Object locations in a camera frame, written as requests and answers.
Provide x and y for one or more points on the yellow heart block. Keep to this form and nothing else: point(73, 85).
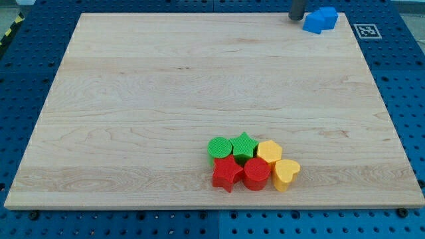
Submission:
point(284, 172)

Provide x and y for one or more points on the black bolt front left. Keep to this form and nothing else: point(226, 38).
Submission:
point(33, 215)

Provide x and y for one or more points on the white fiducial marker tag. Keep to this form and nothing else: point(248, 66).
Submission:
point(367, 31)

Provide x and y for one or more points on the grey cylindrical robot arm tip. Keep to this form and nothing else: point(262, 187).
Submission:
point(297, 10)

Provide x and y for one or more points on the yellow black hazard tape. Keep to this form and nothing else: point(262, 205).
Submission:
point(12, 30)

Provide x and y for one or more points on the green cylinder block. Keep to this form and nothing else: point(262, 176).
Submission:
point(218, 148)

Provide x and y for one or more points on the red cylinder block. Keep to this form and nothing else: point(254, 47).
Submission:
point(256, 174)

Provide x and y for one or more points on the red star block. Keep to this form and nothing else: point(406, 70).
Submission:
point(226, 173)

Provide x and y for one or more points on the green star block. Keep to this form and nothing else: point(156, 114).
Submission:
point(243, 148)

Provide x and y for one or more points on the light wooden board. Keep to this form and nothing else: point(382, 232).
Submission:
point(138, 96)

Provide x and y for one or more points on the yellow hexagon block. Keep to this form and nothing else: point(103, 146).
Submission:
point(270, 152)

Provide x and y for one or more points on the blue wedge block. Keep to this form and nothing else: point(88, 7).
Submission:
point(314, 22)

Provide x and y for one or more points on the blue cube block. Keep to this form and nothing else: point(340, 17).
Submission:
point(330, 16)

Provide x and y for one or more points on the black bolt front right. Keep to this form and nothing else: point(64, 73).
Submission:
point(402, 212)

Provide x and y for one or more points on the black bolt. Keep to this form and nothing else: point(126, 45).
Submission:
point(402, 212)
point(33, 215)

